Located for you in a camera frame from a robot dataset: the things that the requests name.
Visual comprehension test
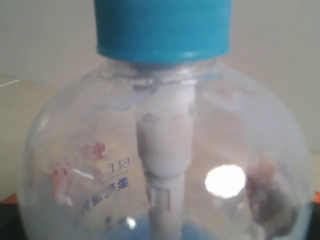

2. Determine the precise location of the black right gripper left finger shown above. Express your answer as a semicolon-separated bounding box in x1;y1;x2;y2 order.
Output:
0;194;27;240

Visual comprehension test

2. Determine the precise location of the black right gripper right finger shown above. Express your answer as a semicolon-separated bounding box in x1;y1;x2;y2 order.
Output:
308;191;320;240

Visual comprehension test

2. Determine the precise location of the blue pump soap bottle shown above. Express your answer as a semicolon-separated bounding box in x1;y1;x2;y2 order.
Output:
17;0;315;240

